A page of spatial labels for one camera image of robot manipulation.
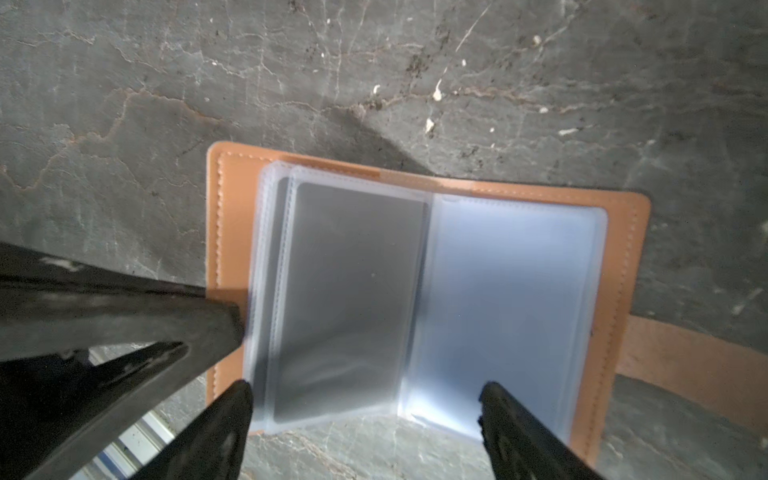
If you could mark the clear plastic card sleeves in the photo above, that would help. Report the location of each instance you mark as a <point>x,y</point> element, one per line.
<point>505,292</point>

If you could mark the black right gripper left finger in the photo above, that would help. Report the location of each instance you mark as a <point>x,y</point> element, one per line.
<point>212,446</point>

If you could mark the dark grey credit card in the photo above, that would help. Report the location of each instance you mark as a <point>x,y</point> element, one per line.
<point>350,281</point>

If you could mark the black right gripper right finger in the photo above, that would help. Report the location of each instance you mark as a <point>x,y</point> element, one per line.
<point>520,446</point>

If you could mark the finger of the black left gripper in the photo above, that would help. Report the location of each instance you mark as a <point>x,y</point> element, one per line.
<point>52,304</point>
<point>58,409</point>

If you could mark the aluminium rail front frame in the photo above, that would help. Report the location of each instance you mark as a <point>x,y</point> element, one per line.
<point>134,448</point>

